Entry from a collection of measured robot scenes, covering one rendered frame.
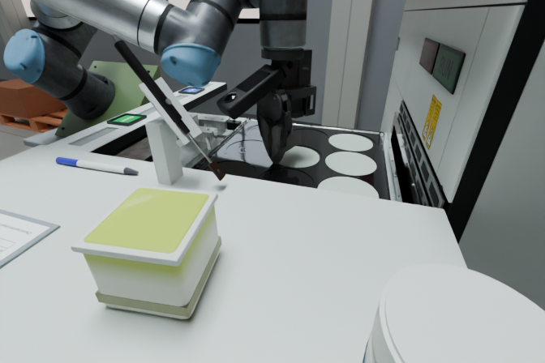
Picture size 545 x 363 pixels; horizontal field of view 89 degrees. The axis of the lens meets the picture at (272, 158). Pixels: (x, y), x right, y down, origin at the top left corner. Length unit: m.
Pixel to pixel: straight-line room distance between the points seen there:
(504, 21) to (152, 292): 0.36
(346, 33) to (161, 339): 2.44
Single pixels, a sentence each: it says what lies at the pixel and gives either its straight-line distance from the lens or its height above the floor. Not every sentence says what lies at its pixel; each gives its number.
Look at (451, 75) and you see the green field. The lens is 0.43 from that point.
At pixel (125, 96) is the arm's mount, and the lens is 0.98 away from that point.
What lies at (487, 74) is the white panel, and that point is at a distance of 0.34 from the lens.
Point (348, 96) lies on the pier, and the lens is 2.60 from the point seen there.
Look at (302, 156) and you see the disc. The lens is 0.58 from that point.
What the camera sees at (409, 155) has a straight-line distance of 0.55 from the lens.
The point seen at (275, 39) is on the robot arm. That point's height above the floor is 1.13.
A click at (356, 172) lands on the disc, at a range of 0.55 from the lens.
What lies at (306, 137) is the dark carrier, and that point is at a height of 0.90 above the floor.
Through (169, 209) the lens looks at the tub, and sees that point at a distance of 0.23.
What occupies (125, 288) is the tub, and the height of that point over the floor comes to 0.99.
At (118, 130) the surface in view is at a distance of 0.63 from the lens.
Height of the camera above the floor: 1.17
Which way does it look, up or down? 28 degrees down
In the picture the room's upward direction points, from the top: straight up
